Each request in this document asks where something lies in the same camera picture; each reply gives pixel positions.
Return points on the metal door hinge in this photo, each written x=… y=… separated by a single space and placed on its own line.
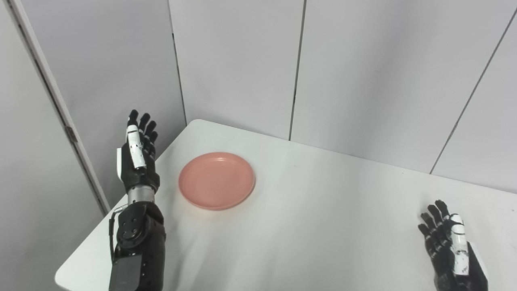
x=71 y=134

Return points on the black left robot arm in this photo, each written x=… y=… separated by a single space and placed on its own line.
x=139 y=238

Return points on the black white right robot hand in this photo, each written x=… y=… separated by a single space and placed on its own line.
x=448 y=270

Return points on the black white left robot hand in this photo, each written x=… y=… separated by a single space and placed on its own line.
x=139 y=173

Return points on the pink round plate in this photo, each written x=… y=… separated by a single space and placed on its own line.
x=217 y=181

